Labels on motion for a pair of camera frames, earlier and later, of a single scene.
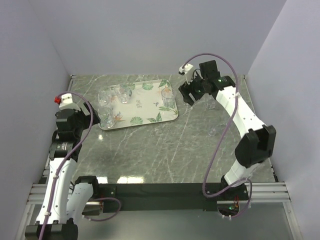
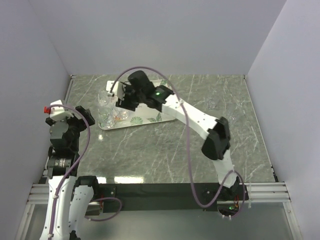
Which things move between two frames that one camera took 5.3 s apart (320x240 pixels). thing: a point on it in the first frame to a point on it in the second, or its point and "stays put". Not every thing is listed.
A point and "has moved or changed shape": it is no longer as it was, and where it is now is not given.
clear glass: (210, 102) stays put
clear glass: (106, 117) stays put
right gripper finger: (185, 89) to (128, 103)
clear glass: (123, 92) has moved or changed shape
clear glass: (105, 97) stays put
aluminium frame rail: (274, 192) stays put
